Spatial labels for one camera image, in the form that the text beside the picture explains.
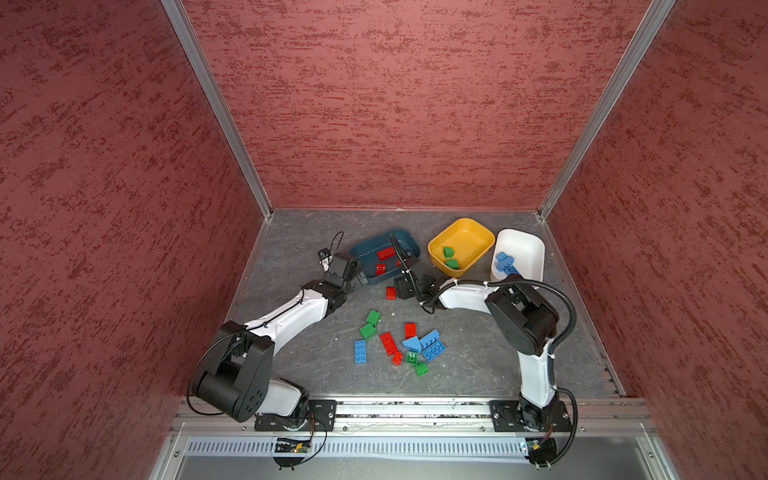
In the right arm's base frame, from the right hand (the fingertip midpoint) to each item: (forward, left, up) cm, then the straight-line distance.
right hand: (403, 285), depth 99 cm
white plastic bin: (+13, -46, +1) cm, 48 cm away
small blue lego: (+10, -36, +1) cm, 38 cm away
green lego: (+13, -17, +1) cm, 21 cm away
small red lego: (+5, +7, +2) cm, 9 cm away
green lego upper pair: (-12, +10, +1) cm, 16 cm away
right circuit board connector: (-47, -31, -2) cm, 56 cm away
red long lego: (-20, +5, +1) cm, 21 cm away
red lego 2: (-4, +4, +2) cm, 6 cm away
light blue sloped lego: (-21, -2, +1) cm, 21 cm away
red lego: (+11, +6, +4) cm, 13 cm away
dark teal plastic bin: (+14, +13, +1) cm, 19 cm away
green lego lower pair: (-17, +11, +2) cm, 20 cm away
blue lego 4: (+4, -38, +1) cm, 38 cm away
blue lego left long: (-22, +14, +1) cm, 26 cm away
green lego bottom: (-27, -4, 0) cm, 27 cm away
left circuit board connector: (-43, +32, -3) cm, 54 cm away
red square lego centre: (-16, -1, +1) cm, 16 cm away
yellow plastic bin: (+16, -22, -1) cm, 28 cm away
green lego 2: (+6, -18, +3) cm, 19 cm away
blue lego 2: (-22, -8, -1) cm, 23 cm away
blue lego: (-19, -7, +2) cm, 20 cm away
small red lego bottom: (-24, +3, +1) cm, 25 cm away
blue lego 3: (+7, -36, +1) cm, 37 cm away
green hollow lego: (-25, -1, +2) cm, 25 cm away
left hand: (-3, +17, +7) cm, 19 cm away
